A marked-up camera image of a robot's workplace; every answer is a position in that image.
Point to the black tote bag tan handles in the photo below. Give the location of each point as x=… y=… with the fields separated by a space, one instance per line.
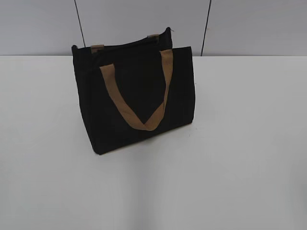
x=135 y=91

